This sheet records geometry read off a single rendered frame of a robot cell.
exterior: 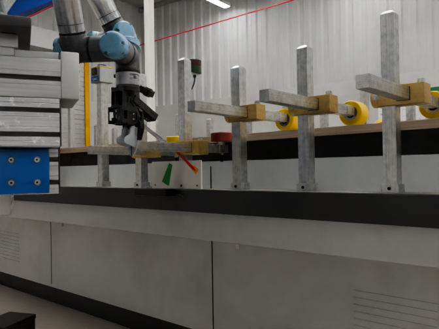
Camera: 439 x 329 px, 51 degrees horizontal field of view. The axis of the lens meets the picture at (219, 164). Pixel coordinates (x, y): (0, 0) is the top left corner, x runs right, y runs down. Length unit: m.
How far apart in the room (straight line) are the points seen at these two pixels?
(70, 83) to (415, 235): 0.88
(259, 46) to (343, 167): 8.82
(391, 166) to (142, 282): 1.37
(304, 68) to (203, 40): 9.87
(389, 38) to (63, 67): 0.80
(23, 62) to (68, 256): 1.93
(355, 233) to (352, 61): 8.02
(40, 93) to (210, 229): 0.88
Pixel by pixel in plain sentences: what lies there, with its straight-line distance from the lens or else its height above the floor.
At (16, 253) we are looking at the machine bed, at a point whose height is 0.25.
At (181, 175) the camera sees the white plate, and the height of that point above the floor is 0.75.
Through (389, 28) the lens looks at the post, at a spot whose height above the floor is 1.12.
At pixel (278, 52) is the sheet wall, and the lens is 9.99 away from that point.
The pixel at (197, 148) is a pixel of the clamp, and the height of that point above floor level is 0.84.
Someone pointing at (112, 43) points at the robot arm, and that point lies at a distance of 1.37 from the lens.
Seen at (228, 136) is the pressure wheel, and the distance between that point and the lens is 1.75.
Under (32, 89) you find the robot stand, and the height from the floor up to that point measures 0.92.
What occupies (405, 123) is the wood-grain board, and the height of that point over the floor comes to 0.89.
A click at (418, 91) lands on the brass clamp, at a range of 1.23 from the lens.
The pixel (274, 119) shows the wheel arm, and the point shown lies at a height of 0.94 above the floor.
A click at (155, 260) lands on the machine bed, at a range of 2.16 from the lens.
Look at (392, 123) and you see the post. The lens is 1.25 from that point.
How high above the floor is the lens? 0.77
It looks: 1 degrees up
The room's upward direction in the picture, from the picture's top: 1 degrees counter-clockwise
